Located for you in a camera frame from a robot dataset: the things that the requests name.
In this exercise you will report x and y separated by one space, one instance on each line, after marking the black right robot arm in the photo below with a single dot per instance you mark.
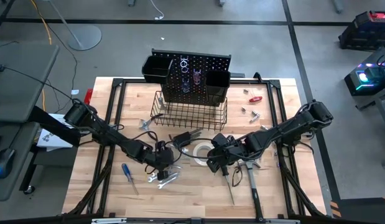
282 129

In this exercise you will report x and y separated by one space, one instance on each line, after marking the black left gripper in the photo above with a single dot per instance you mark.
162 157

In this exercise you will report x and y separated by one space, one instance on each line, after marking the white floor sticker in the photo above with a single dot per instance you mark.
75 92

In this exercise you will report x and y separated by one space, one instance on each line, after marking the black block with hazard stripes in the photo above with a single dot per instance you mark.
360 211

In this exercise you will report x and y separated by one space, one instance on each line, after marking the white paper sheet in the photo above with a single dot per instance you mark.
52 140

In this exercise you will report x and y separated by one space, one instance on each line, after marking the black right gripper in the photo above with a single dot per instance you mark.
226 151

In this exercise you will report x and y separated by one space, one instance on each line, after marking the silver pegboard hook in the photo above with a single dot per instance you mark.
186 81
183 66
195 72

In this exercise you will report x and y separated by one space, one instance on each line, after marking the wide black pegboard bin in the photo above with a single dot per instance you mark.
156 70

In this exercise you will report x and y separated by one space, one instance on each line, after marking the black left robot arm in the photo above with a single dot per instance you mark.
117 138

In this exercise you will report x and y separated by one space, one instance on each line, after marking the white masking tape roll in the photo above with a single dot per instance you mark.
195 153

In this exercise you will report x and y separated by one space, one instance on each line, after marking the black computer with coloured lights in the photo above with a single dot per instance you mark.
366 81

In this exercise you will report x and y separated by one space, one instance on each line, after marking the grey desk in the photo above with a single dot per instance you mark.
18 87

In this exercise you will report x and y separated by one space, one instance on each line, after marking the grey round stand base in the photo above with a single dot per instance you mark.
85 37

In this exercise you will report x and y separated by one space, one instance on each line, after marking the black desk leg with caster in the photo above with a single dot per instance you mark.
30 168

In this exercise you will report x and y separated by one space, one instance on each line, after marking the grey furniture foot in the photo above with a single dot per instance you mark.
221 2
336 4
131 2

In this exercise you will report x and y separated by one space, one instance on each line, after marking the silver combination wrench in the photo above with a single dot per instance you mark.
161 101
168 182
176 169
151 178

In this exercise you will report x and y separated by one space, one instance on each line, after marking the black crate with red top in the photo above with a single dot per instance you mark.
363 34

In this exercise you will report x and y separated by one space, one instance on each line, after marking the red flat object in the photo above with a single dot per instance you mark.
88 96

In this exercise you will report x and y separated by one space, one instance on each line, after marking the black metal pegboard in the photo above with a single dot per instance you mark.
211 65

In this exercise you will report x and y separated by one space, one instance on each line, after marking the black computer mouse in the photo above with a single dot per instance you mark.
4 161

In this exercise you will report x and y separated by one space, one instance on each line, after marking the tall black pegboard bin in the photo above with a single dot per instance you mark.
217 82

